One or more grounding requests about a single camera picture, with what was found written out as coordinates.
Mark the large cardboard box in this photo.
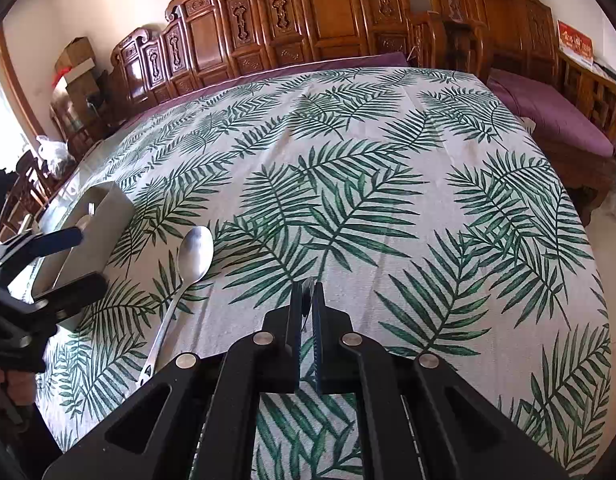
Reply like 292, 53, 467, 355
65, 66, 107, 113

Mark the white plastic bag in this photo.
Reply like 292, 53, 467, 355
36, 135, 71, 173

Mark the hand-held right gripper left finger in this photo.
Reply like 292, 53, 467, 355
42, 280, 315, 480

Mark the metal spoon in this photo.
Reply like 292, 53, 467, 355
138, 225, 215, 387

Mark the red box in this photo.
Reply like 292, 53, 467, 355
558, 20, 595, 59

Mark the dark wooden chair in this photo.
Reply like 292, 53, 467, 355
0, 150, 54, 243

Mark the short purple seat cushion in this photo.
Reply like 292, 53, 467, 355
487, 68, 616, 157

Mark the leaf print tablecloth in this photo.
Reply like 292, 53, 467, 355
32, 66, 614, 480

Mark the small cardboard box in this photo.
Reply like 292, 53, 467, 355
55, 36, 96, 76

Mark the glass cabinet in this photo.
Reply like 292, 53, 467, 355
50, 89, 109, 158

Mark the grey utensil tray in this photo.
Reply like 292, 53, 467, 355
30, 182, 136, 333

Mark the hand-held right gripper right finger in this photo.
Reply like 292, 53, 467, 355
313, 282, 569, 480

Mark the long carved wooden sofa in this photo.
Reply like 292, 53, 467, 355
110, 0, 425, 111

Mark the short carved wooden sofa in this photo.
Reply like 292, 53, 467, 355
410, 0, 616, 211

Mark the person's left hand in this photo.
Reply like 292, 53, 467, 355
0, 367, 37, 411

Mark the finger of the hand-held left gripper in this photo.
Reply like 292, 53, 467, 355
0, 272, 108, 357
0, 226, 83, 286

